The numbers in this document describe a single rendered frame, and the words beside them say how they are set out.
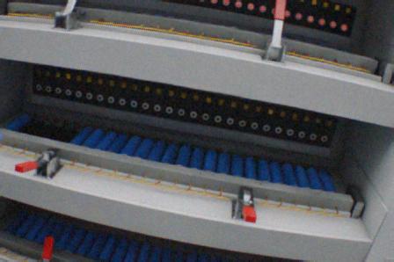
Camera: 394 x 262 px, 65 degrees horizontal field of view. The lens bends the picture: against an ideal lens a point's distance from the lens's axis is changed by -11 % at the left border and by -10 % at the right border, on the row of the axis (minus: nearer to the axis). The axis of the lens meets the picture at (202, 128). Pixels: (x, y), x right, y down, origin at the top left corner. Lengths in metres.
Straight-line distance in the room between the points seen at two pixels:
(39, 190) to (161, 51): 0.24
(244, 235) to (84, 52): 0.30
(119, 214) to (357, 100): 0.33
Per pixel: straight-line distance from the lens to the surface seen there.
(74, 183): 0.47
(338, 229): 0.48
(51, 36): 0.45
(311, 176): 0.54
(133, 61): 0.41
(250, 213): 0.37
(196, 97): 0.56
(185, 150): 0.52
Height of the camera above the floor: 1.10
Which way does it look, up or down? 7 degrees down
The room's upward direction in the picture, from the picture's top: 10 degrees clockwise
